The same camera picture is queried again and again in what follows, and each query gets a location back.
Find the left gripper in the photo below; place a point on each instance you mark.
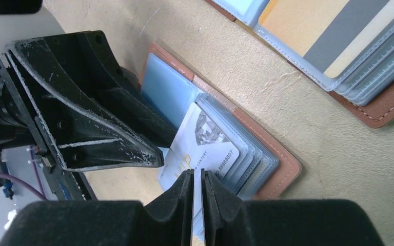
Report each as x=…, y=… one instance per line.
x=41, y=105

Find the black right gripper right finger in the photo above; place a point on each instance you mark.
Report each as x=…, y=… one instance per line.
x=229, y=220

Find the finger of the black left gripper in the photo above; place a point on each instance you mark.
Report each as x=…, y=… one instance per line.
x=88, y=60

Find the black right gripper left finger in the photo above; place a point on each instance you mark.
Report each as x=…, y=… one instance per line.
x=167, y=220

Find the pink leather card holder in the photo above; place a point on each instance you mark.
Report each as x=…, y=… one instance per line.
x=264, y=168

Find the silver VIP card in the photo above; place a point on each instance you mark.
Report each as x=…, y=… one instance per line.
x=198, y=144

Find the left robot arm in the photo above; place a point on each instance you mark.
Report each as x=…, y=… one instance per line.
x=21, y=20

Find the brown open card holder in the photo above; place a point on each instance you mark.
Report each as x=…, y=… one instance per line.
x=365, y=88

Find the yellow striped card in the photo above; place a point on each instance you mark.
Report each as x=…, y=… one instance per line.
x=325, y=35

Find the aluminium frame rail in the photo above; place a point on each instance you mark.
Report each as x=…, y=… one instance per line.
x=68, y=185

